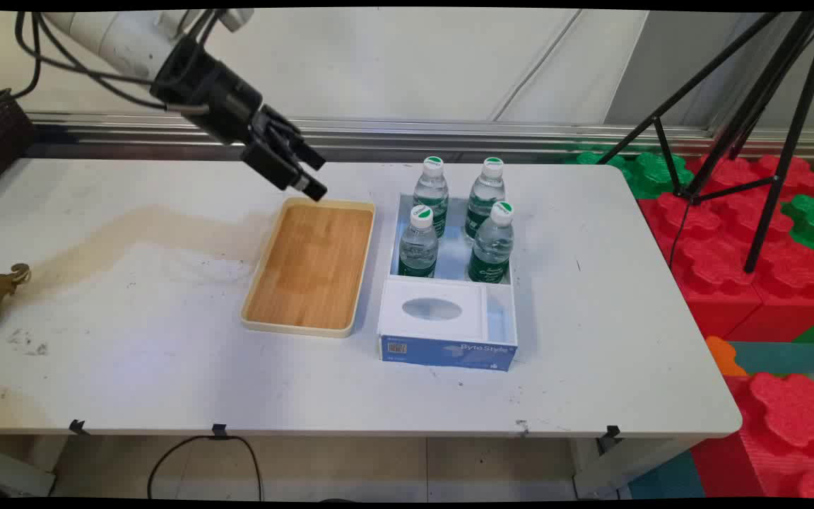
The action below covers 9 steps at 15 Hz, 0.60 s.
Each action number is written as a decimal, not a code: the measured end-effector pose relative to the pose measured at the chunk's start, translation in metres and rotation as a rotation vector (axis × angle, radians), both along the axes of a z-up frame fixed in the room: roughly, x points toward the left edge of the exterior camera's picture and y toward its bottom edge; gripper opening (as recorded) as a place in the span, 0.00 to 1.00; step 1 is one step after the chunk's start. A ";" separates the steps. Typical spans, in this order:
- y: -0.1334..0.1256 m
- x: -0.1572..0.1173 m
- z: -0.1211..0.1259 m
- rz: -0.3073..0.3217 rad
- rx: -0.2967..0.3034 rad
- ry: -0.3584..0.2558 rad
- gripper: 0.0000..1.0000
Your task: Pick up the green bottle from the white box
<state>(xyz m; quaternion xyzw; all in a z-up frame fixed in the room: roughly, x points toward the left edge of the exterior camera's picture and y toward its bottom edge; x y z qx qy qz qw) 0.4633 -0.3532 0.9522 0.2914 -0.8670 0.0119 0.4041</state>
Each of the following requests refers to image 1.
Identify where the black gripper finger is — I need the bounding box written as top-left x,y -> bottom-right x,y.
263,105 -> 327,172
240,137 -> 329,201

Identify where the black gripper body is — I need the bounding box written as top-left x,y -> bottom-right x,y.
149,34 -> 270,147

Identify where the clear green-label water bottle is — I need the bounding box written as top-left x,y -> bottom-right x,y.
398,205 -> 440,279
467,201 -> 516,285
413,156 -> 450,238
464,157 -> 507,240

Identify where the bamboo tray with cream rim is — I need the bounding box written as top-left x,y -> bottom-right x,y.
240,197 -> 378,339

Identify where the white open cardboard box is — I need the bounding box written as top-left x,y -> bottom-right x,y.
389,192 -> 516,288

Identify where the dark wicker basket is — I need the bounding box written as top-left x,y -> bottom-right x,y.
0,89 -> 37,199

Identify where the blue white glove box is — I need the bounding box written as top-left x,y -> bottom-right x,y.
377,277 -> 519,373

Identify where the grey table leg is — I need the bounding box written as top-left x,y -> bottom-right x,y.
0,441 -> 56,500
571,437 -> 694,501

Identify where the orange foam piece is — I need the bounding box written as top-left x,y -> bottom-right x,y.
704,335 -> 749,377

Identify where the black tripod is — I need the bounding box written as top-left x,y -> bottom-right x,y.
596,10 -> 814,274

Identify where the teal foam mat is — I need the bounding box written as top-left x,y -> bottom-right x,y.
729,341 -> 814,377

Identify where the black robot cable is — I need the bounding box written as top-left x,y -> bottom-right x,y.
0,11 -> 43,111
30,11 -> 210,115

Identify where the aluminium rail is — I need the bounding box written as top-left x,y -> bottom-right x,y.
25,112 -> 814,162

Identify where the black floor cable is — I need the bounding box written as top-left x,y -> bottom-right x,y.
146,434 -> 265,501

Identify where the thin black tripod cable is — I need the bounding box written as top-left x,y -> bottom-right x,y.
668,199 -> 694,273

